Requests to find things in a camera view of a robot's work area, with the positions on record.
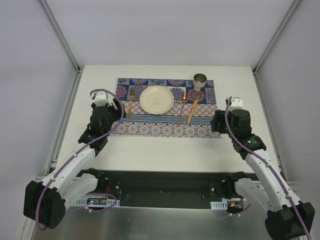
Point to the gold fork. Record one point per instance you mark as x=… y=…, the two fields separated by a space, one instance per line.
x=132 y=97

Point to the left aluminium frame post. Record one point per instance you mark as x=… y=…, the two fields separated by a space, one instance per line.
x=59 y=34

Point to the right aluminium frame post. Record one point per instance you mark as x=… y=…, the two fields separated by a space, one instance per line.
x=277 y=34

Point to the copper spoon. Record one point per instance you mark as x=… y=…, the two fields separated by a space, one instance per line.
x=184 y=100

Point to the metal cup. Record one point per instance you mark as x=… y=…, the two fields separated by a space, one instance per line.
x=199 y=81

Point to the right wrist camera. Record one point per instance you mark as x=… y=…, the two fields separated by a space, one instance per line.
x=234 y=103

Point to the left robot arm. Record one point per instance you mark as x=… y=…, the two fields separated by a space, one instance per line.
x=47 y=201

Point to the aluminium frame post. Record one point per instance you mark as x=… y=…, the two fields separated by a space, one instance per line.
x=277 y=34
x=59 y=34

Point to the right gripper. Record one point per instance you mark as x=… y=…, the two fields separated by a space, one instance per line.
x=219 y=124

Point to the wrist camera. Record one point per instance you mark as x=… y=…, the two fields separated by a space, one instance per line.
x=234 y=103
x=99 y=98

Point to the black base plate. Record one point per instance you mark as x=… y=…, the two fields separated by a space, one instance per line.
x=160 y=189

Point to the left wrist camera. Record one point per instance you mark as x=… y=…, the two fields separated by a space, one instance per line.
x=99 y=98

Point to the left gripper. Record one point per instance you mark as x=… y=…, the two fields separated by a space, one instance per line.
x=110 y=110

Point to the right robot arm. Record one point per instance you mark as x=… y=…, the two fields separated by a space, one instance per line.
x=286 y=216

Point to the cream plate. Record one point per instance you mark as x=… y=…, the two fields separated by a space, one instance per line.
x=156 y=100

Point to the gold knife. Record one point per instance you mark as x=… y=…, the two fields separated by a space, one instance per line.
x=193 y=108

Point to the patterned cloth placemat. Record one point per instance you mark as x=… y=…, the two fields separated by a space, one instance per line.
x=143 y=124

